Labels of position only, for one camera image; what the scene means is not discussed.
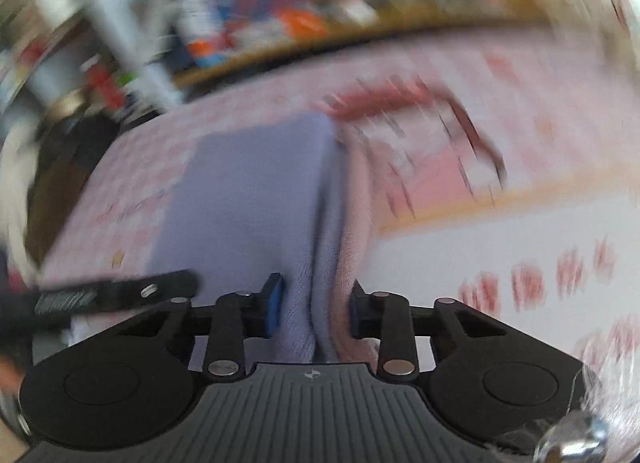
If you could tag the tall white and orange box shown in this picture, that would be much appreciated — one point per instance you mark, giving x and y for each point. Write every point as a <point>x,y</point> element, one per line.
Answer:
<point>202,33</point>

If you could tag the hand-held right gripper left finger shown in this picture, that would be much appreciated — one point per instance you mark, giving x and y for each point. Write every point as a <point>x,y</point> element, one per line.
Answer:
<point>272,305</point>

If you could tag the white and wooden bookshelf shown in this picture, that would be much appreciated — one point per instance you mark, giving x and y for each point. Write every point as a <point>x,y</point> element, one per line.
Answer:
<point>260,55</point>

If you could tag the purple and pink sweater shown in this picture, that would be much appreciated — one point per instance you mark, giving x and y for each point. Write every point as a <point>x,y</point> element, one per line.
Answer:
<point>250,203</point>

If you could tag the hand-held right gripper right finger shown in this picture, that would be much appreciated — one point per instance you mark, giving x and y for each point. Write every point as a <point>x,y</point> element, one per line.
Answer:
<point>357,315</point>

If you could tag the small orange and white box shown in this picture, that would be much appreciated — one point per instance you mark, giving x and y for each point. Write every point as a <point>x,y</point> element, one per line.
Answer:
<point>300,23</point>

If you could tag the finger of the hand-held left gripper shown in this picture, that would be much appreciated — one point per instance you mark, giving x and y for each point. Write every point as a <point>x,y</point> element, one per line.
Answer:
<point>120,293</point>

